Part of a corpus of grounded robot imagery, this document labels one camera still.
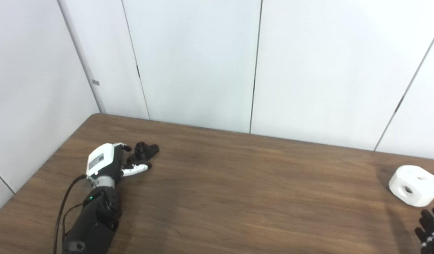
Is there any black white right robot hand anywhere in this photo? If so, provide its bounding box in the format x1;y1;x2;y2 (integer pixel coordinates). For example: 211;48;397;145
415;206;434;254

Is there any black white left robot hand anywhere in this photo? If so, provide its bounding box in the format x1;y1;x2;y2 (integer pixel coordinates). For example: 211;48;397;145
85;143;153;189

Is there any black plastic holder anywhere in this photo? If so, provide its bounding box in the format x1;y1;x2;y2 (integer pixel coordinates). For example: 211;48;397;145
126;142;160;165

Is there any round white plastic piece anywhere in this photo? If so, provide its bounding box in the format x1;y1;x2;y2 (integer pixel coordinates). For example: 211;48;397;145
389;165;434;207

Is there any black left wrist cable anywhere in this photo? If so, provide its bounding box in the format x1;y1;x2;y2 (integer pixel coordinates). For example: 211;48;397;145
53;175;91;254

